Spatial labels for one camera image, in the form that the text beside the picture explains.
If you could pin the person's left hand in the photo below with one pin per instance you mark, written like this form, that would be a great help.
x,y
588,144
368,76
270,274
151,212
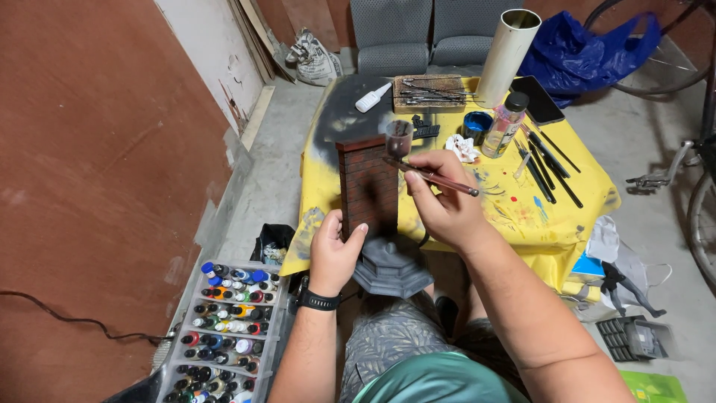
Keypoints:
x,y
330,257

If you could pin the person's right hand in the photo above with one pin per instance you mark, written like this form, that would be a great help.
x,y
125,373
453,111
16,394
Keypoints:
x,y
447,207

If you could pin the brick wall model grey base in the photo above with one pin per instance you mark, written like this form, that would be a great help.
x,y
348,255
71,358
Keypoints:
x,y
366,187

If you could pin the airbrush with paint cup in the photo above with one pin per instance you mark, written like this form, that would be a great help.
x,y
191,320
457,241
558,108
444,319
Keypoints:
x,y
398,143

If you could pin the black wristwatch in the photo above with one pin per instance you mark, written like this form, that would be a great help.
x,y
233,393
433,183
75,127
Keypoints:
x,y
317,301

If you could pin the black bag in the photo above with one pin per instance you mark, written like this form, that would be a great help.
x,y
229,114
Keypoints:
x,y
274,238

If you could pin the crumpled white tissue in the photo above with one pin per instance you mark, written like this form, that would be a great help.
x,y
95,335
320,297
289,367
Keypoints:
x,y
462,148

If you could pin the yellow paint-stained table cloth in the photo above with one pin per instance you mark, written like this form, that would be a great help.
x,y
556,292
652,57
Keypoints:
x,y
520,224

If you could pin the small black model piece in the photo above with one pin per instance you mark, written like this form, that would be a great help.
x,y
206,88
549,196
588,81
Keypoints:
x,y
425,127

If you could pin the blue paint jar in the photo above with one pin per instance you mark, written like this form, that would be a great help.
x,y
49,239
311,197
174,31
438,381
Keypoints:
x,y
477,127

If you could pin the white pipette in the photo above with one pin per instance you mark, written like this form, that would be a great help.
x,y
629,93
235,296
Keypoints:
x,y
522,165

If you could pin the grey patterned shorts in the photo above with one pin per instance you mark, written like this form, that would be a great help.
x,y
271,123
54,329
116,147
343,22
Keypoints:
x,y
386,336

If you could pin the clear bottle black cap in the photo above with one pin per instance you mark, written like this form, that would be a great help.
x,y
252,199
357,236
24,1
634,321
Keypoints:
x,y
503,126

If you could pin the group of black paintbrushes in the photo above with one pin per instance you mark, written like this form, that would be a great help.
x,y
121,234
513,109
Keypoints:
x,y
545,165

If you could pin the clear tray of paint bottles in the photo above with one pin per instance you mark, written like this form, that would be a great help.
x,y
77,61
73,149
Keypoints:
x,y
226,336

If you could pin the white glue bottle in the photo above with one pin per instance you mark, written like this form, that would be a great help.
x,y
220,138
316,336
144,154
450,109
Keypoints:
x,y
370,99

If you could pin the black smartphone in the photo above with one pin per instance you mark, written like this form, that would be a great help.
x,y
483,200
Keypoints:
x,y
538,101

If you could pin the blue box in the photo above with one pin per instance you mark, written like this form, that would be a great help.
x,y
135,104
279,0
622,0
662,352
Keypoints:
x,y
587,267

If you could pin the white plastic pipe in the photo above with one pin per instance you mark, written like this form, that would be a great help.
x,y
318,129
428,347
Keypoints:
x,y
506,56

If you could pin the green shirt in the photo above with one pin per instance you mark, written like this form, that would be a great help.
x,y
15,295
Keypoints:
x,y
436,380

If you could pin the white plastic bag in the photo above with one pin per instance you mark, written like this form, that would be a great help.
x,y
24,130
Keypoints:
x,y
607,240

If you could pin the grey upholstered chair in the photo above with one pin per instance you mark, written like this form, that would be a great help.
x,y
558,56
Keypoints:
x,y
467,36
391,39

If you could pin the dark grey figurine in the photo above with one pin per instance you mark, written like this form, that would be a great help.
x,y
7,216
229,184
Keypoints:
x,y
624,288

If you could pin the white printed sack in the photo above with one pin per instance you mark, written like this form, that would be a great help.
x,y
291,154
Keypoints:
x,y
316,59

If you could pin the blue plastic bag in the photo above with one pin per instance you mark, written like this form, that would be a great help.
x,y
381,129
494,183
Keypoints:
x,y
582,56

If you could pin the black compartment organizer box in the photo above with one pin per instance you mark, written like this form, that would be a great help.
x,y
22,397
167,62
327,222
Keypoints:
x,y
635,338

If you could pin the leaning wooden boards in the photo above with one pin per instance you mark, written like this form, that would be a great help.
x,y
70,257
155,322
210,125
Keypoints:
x,y
260,39

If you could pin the bicycle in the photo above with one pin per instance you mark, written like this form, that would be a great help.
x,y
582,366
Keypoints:
x,y
699,184

